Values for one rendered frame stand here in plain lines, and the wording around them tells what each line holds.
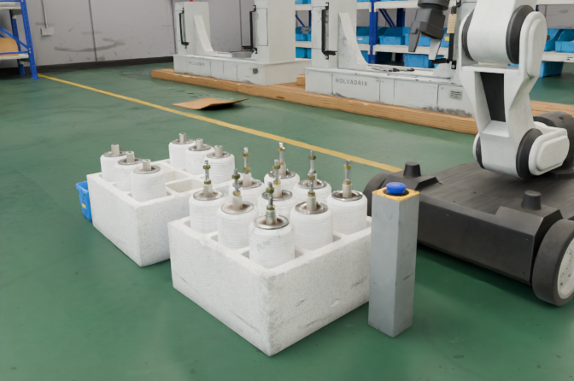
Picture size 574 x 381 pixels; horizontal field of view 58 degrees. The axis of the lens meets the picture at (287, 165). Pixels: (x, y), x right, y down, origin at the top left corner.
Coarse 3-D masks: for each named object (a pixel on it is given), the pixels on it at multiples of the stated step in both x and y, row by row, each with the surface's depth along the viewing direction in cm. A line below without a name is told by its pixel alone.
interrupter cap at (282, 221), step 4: (260, 216) 111; (264, 216) 111; (280, 216) 111; (284, 216) 111; (256, 220) 109; (260, 220) 109; (264, 220) 110; (280, 220) 109; (284, 220) 109; (288, 220) 108; (256, 224) 107; (260, 224) 107; (264, 224) 108; (276, 224) 108; (280, 224) 107; (284, 224) 107; (288, 224) 108; (260, 228) 106; (264, 228) 105; (268, 228) 105; (272, 228) 105; (276, 228) 105; (280, 228) 106
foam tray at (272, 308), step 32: (192, 256) 122; (224, 256) 111; (320, 256) 110; (352, 256) 117; (192, 288) 125; (224, 288) 114; (256, 288) 104; (288, 288) 105; (320, 288) 112; (352, 288) 120; (224, 320) 116; (256, 320) 106; (288, 320) 107; (320, 320) 114
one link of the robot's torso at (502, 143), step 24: (528, 24) 123; (528, 48) 125; (480, 72) 138; (504, 72) 131; (528, 72) 127; (480, 96) 141; (504, 96) 133; (528, 96) 139; (480, 120) 144; (504, 120) 144; (528, 120) 142; (480, 144) 150; (504, 144) 142; (528, 144) 141; (504, 168) 147; (528, 168) 143
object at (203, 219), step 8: (192, 200) 123; (216, 200) 123; (224, 200) 124; (192, 208) 123; (200, 208) 122; (208, 208) 122; (216, 208) 122; (192, 216) 124; (200, 216) 122; (208, 216) 122; (216, 216) 123; (192, 224) 125; (200, 224) 123; (208, 224) 123; (216, 224) 123; (200, 232) 124; (208, 232) 123
